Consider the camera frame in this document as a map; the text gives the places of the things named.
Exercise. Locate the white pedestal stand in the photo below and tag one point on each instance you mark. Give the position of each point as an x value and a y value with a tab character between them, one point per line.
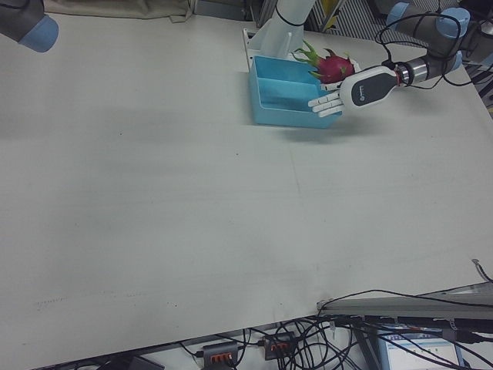
283	27

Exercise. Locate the yellow black striped object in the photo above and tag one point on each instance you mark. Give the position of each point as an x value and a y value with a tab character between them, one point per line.
330	13

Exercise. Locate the grey metal beam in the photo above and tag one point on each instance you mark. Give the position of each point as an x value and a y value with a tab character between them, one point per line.
404	306

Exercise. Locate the computer monitor screen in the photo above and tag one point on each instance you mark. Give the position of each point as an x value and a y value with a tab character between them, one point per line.
420	352

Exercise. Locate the beige cloth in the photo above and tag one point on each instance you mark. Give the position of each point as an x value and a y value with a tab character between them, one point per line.
115	8

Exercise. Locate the light blue plastic box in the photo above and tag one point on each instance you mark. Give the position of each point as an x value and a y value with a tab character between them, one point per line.
281	96

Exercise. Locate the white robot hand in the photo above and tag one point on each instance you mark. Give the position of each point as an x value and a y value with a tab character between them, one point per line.
369	86

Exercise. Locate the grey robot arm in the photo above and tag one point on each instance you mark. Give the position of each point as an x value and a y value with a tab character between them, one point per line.
23	19
439	34

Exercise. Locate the grey orange usb hub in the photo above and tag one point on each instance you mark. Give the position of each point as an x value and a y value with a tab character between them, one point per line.
219	352
279	344

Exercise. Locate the red dragon fruit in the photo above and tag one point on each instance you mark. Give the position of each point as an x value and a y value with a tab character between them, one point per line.
335	67

